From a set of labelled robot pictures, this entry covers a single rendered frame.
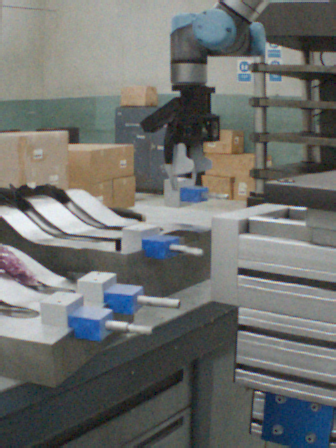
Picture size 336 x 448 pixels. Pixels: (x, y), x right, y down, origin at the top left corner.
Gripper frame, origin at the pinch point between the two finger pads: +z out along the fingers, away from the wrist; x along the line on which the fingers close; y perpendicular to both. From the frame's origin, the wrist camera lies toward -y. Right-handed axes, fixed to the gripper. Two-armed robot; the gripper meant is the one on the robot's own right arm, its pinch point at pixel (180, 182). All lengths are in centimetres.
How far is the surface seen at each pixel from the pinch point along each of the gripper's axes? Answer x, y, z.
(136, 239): -31.5, 12.8, 4.8
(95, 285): -48, 19, 7
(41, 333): -62, 22, 10
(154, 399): -30.3, 15.0, 32.2
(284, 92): 613, -252, -39
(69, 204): -17.4, -14.3, 3.3
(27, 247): -35.9, -7.4, 7.8
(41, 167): 241, -287, 28
